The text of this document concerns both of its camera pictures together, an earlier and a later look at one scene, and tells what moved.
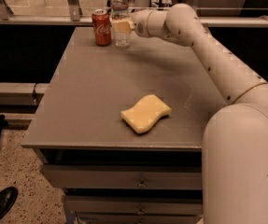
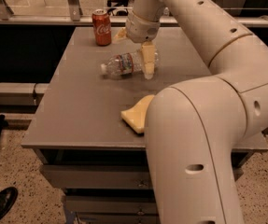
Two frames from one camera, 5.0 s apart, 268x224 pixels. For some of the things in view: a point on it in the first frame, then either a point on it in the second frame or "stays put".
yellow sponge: (145, 114) stays put
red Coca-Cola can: (102, 26) stays put
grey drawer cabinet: (110, 174) stays put
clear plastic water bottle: (119, 11) → (127, 63)
